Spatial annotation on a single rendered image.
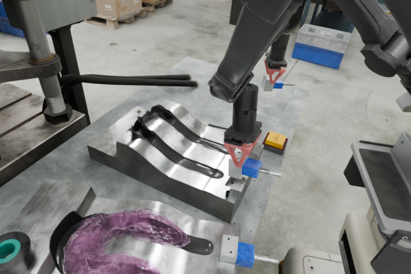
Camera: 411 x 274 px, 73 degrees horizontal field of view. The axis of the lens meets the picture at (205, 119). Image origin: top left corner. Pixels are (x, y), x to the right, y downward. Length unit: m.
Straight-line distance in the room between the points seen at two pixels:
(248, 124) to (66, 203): 0.46
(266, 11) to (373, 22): 0.49
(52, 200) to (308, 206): 1.59
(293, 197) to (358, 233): 1.12
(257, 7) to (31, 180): 0.86
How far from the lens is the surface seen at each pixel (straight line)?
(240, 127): 0.66
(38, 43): 1.07
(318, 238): 1.89
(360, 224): 0.95
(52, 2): 1.25
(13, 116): 1.32
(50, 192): 0.79
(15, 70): 1.08
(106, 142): 0.96
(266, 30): 0.36
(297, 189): 2.07
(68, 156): 1.03
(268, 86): 1.17
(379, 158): 0.79
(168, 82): 1.26
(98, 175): 0.94
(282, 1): 0.25
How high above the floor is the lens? 1.48
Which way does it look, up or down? 37 degrees down
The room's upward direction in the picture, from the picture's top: 5 degrees clockwise
